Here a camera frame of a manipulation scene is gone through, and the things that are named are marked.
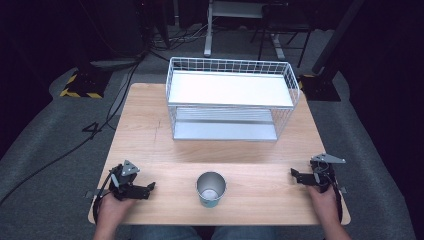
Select black floor cable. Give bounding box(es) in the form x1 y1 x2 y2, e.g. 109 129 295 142
0 56 144 205

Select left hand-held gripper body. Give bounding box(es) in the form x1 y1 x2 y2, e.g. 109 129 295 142
107 159 150 201

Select person's legs in jeans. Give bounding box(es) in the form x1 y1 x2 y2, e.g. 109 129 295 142
129 225 278 240

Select white desk frame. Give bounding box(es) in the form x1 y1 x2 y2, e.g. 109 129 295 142
203 0 288 58

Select person's right hand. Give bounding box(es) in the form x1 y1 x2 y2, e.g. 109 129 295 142
306 184 339 224

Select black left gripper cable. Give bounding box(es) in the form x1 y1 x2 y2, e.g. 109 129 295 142
92 171 116 225

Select metal cup with teal sleeve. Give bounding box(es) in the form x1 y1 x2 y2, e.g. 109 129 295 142
195 171 227 209

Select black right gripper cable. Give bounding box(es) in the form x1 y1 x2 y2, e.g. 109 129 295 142
332 181 345 225

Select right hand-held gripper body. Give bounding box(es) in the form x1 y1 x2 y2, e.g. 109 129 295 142
309 152 347 194

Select person's left hand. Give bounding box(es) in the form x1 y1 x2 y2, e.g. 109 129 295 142
97 191 135 229

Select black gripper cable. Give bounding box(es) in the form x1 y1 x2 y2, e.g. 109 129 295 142
332 181 345 225
92 171 116 225

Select white wire shelf rack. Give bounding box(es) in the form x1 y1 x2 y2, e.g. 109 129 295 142
165 56 301 143

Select black chair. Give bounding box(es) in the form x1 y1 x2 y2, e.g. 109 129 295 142
249 2 316 69

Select black stand base yellow stripes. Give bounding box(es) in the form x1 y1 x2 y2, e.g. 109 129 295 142
59 67 114 100

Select bundle of floor cables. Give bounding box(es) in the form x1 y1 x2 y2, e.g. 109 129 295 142
146 19 221 53

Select black slanted pole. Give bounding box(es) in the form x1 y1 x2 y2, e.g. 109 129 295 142
311 0 367 76

